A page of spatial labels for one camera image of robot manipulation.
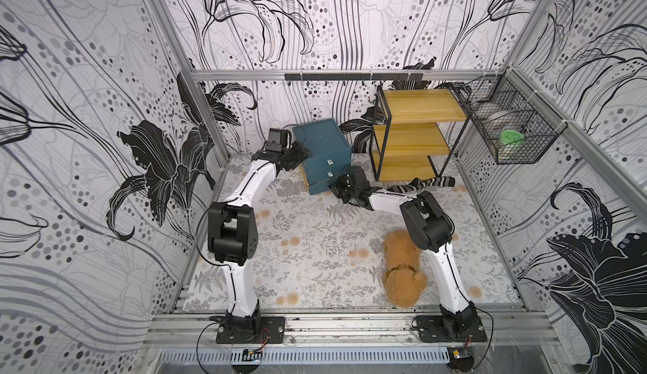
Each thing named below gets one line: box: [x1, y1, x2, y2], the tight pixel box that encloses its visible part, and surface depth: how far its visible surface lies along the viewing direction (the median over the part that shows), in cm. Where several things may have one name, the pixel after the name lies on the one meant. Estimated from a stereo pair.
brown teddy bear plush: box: [382, 229, 428, 309], surface depth 76 cm
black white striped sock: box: [385, 176, 456, 194], surface depth 109 cm
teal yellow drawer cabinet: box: [292, 117, 352, 196], surface depth 98 cm
